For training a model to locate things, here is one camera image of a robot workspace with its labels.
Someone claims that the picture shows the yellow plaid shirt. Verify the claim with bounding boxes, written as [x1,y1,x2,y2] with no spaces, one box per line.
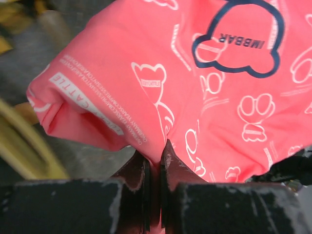
[0,0,54,54]

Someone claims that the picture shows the pink bear print garment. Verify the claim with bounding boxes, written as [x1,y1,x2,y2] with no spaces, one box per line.
[27,0,312,182]

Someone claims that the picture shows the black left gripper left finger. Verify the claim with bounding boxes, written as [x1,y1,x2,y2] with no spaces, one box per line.
[108,151,151,234]

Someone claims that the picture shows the yellow suitcase with black lining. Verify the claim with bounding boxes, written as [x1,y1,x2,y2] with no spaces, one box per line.
[0,99,70,180]

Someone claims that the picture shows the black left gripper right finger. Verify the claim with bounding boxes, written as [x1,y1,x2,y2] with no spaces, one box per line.
[160,140,206,234]

